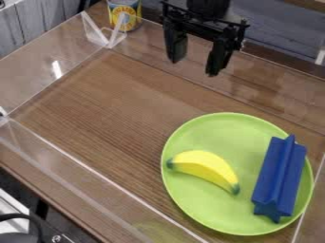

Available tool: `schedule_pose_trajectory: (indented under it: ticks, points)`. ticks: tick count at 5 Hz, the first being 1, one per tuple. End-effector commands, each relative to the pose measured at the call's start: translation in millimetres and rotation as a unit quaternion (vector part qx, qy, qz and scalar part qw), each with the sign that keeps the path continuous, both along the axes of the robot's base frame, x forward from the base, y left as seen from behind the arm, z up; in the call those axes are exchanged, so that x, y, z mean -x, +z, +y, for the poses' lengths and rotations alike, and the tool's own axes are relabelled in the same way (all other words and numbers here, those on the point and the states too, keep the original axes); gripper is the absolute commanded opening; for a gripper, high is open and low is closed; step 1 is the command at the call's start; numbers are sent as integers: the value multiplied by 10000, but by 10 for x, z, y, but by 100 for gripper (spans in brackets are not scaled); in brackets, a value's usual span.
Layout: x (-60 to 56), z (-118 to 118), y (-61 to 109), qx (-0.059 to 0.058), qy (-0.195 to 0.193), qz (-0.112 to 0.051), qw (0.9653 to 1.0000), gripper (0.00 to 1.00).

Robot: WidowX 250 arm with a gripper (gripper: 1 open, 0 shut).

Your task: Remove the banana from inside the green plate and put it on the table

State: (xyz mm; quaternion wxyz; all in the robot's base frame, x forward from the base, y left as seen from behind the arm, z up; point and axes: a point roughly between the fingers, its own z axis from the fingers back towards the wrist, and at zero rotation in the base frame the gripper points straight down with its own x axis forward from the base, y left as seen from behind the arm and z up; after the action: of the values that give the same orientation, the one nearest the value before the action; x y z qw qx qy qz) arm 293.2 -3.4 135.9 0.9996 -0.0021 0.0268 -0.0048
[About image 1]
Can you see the green round plate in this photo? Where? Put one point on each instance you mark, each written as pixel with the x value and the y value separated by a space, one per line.
pixel 238 138

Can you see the clear acrylic corner bracket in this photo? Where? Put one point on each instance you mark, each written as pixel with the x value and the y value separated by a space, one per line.
pixel 104 37

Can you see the yellow toy banana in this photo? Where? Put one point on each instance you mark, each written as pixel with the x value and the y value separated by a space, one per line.
pixel 206 165

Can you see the blue star-shaped block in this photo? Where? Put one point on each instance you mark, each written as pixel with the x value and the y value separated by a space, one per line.
pixel 278 180

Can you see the clear acrylic barrier wall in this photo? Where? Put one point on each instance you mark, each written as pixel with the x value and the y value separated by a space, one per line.
pixel 106 209

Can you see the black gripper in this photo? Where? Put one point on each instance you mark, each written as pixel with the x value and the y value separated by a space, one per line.
pixel 209 20

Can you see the yellow labelled can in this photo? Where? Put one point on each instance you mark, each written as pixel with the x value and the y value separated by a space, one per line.
pixel 126 10

